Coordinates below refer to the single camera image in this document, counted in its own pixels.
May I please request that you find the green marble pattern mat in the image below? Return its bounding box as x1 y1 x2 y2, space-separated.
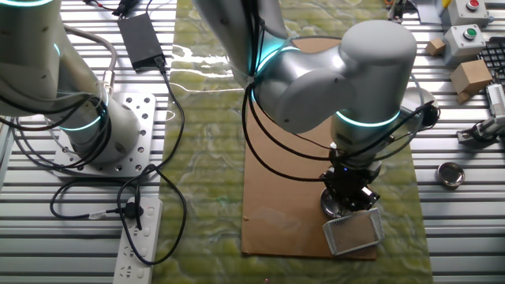
151 0 435 284

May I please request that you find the metal clamp tool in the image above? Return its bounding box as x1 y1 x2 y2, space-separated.
456 116 505 145

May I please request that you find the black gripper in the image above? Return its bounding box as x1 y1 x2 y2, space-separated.
322 163 381 212

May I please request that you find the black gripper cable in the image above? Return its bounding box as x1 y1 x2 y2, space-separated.
241 84 441 183

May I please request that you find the grey box with green button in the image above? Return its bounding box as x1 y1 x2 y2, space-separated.
441 24 487 66

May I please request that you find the small metal ring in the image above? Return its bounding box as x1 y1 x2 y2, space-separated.
436 161 466 189

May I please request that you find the thick grey robot cable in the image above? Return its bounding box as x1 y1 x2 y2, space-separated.
62 24 118 95

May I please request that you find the brown cardboard sheet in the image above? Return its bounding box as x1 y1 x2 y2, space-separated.
241 37 378 260

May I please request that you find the silver ribbed camera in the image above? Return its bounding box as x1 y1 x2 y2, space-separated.
484 83 505 119

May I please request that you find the black power adapter brick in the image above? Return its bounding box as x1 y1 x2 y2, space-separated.
117 12 166 73

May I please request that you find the small metal cup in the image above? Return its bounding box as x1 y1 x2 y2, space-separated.
320 187 356 220

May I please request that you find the grey box with red button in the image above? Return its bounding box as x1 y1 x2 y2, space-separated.
440 0 490 28

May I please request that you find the perforated metal robot base plate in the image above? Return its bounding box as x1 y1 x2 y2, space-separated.
53 92 157 178

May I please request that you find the black adapter mains cable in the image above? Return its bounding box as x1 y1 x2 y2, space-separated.
116 57 189 266

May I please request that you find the black bundled adapter output cable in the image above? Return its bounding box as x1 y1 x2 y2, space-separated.
82 0 140 17

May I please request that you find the small brown cardboard box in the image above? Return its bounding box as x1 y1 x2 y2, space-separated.
425 38 447 57

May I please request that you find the white flower print saucer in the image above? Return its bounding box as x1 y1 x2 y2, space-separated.
398 86 439 131

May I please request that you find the white power strip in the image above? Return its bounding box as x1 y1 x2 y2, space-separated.
113 196 163 284

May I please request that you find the black keyboard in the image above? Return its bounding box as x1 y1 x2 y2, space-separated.
476 37 505 86

